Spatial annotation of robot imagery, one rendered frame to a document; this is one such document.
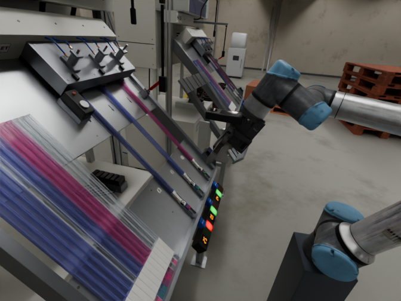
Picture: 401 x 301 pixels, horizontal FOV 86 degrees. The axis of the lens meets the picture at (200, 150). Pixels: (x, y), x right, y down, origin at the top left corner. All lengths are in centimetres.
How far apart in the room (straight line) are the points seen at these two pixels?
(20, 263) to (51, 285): 6
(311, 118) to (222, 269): 115
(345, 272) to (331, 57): 1089
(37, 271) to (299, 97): 64
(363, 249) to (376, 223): 8
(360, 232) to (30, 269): 73
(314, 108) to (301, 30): 1041
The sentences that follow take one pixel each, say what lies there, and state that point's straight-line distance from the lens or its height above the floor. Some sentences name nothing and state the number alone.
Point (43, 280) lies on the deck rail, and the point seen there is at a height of 88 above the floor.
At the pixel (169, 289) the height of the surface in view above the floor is 73.
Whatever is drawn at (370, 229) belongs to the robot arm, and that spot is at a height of 86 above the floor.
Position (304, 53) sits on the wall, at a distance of 1108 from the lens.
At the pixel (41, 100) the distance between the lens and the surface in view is 69.
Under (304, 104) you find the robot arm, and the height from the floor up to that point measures 113.
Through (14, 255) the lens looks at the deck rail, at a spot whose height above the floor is 93.
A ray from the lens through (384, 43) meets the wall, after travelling 1217.
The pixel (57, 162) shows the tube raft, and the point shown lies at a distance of 58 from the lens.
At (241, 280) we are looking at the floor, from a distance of 151.
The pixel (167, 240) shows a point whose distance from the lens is 66.
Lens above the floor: 126
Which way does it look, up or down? 28 degrees down
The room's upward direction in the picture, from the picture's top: 5 degrees clockwise
